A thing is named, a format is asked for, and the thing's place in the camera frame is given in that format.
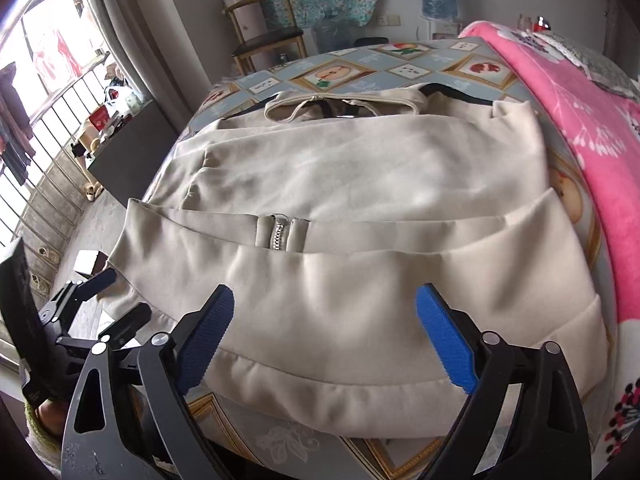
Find pink floral blanket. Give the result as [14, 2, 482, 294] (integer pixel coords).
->
[457, 20, 640, 480]

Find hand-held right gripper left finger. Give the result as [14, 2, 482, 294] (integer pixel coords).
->
[61, 284, 236, 480]

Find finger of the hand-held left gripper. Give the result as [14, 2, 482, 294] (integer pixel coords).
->
[40, 267, 117, 323]
[97, 302, 152, 350]

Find person's left hand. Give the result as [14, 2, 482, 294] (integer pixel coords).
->
[36, 399, 68, 438]

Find wooden chair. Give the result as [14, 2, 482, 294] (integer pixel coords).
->
[222, 0, 308, 73]

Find pink hanging clothes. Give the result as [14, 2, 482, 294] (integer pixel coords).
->
[30, 30, 83, 86]

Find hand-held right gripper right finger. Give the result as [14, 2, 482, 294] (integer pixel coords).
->
[414, 282, 592, 480]

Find beige zip jacket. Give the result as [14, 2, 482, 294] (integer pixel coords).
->
[107, 82, 608, 438]

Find dark hanging clothes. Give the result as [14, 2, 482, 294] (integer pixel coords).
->
[0, 62, 36, 186]

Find dark cabinet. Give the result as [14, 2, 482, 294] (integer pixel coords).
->
[87, 100, 181, 208]

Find fruit print tablecloth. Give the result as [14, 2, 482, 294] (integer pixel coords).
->
[145, 40, 621, 480]

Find white water dispenser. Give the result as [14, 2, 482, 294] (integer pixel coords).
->
[420, 19, 463, 41]

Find grey curtain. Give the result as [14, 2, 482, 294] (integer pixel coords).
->
[82, 0, 213, 133]

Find white cylinder box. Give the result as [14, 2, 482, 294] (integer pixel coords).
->
[223, 0, 263, 43]

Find grey lace-edged cushion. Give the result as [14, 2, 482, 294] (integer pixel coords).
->
[530, 30, 633, 96]

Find white plastic bag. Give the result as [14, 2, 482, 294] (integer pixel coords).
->
[104, 85, 132, 113]

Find cardboard box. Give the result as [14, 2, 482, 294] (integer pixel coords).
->
[74, 250, 108, 276]

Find window railing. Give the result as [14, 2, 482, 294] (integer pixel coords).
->
[0, 52, 113, 271]

